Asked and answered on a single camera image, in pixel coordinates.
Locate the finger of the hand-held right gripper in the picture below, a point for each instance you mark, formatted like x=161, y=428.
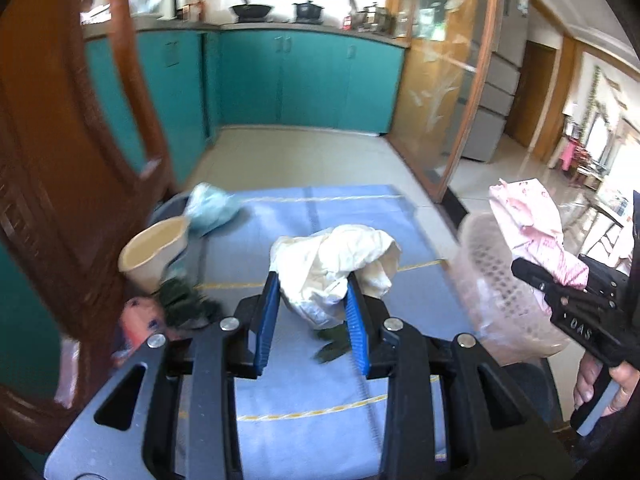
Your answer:
x=607, y=277
x=532, y=277

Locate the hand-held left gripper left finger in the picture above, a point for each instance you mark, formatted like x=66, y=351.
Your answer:
x=265, y=325

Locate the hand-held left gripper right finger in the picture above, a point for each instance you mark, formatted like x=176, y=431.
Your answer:
x=357, y=325

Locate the white plastic basket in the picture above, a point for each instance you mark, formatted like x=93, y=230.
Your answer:
x=485, y=300

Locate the pink printed wrapper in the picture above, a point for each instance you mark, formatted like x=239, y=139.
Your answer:
x=535, y=225

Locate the clear plastic basket liner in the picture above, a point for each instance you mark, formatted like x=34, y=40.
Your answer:
x=500, y=335

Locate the person's right hand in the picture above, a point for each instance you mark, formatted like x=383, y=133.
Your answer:
x=586, y=382

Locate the small green wrapper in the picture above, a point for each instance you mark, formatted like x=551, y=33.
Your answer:
x=332, y=345

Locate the small wooden table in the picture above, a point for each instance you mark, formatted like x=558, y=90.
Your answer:
x=607, y=215

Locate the dark green wrapper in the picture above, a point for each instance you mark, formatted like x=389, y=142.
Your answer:
x=187, y=302

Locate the blue checked cloth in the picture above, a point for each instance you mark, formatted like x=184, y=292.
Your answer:
x=300, y=400

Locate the light blue rag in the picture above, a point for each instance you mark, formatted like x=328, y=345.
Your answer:
x=212, y=207

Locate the wooden chairs with pink cloth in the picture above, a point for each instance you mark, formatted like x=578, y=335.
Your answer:
x=575, y=150

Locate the wooden room door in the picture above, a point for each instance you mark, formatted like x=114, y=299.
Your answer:
x=530, y=95

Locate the silver refrigerator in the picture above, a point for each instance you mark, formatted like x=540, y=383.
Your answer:
x=495, y=70

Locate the glass sliding door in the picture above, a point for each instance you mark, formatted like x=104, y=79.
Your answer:
x=440, y=85

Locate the teal lower cabinets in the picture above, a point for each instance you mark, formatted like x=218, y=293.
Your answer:
x=185, y=85
x=310, y=80

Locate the carved wooden chair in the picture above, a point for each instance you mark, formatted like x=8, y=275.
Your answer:
x=60, y=160

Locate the grey kitchen countertop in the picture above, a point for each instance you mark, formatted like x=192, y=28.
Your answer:
x=300, y=26

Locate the steel stock pot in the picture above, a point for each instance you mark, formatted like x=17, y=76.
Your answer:
x=372, y=17

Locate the steel pot lid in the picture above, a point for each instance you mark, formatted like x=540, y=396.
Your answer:
x=353, y=10

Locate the black wok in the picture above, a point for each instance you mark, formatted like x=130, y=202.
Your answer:
x=252, y=10

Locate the black cooking pot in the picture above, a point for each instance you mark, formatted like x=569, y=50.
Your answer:
x=308, y=11

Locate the brown bottle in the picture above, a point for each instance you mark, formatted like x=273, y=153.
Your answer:
x=200, y=11

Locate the green wall garland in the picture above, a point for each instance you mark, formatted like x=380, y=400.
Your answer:
x=594, y=95

